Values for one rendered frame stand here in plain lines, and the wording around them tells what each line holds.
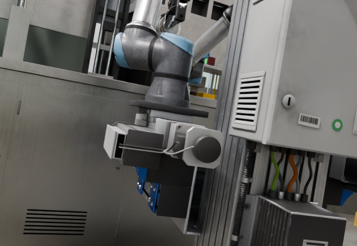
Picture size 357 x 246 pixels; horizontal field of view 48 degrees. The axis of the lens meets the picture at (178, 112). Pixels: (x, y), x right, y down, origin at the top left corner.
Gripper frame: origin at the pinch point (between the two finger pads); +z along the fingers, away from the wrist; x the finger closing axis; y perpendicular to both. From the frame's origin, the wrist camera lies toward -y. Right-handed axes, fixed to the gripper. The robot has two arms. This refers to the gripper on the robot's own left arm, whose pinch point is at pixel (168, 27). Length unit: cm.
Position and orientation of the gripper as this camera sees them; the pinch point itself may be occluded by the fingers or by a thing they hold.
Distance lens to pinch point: 214.1
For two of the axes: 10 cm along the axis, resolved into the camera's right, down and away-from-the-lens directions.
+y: -1.6, -8.0, 5.8
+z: -4.5, 5.8, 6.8
